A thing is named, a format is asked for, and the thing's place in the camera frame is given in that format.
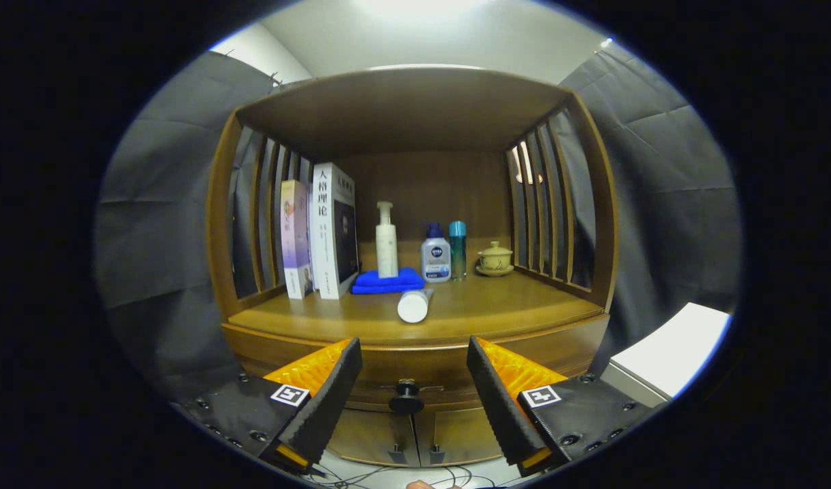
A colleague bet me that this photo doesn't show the wooden cabinet door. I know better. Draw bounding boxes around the wooden cabinet door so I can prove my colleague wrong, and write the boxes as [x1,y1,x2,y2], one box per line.
[327,407,419,467]
[415,406,503,466]

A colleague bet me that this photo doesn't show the white side table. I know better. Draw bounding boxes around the white side table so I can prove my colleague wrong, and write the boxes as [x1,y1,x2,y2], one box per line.
[599,302,732,408]

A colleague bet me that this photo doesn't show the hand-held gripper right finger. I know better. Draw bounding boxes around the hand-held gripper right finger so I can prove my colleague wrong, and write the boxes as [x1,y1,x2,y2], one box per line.
[466,336,667,477]

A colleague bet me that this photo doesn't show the black cables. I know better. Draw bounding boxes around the black cables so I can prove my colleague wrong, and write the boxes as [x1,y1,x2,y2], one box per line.
[300,462,518,489]

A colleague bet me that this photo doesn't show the wooden countertop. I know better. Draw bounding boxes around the wooden countertop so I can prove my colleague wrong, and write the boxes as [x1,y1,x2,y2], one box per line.
[228,268,605,344]

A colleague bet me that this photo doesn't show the white book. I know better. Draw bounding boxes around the white book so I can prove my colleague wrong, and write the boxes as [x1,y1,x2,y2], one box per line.
[309,162,360,300]

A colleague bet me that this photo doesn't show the white pump bottle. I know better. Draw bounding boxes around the white pump bottle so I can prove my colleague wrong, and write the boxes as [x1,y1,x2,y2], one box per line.
[376,201,399,279]

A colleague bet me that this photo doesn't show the wooden cabinet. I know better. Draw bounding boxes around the wooden cabinet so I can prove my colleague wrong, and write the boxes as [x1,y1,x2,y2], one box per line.
[207,66,620,469]

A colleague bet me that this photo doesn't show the purple book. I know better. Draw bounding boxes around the purple book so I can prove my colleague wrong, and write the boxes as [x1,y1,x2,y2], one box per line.
[280,179,315,300]

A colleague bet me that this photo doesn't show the white cream tube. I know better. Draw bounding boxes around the white cream tube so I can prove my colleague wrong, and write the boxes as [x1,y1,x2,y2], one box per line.
[397,287,435,324]

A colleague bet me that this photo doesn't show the wooden drawer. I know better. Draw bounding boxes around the wooden drawer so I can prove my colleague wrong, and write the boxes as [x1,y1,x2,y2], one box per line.
[222,314,611,415]

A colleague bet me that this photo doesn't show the blue folded cloth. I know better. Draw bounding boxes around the blue folded cloth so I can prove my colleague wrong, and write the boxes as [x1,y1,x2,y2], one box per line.
[351,267,426,295]

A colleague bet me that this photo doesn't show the yellow lidded teacup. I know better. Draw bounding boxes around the yellow lidded teacup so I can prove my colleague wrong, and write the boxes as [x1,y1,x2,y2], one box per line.
[475,241,515,277]

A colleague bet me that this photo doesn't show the ceiling light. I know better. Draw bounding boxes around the ceiling light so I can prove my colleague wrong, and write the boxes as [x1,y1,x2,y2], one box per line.
[354,0,494,18]

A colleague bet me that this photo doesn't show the teal bottle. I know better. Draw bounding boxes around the teal bottle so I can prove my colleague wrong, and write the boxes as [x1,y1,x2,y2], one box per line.
[448,221,467,280]

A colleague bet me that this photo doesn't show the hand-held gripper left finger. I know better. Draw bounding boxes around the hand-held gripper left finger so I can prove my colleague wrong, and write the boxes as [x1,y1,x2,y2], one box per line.
[174,337,363,475]

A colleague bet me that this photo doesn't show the white lotion bottle blue cap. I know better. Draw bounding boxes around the white lotion bottle blue cap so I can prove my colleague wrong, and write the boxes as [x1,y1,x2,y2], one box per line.
[421,222,452,283]

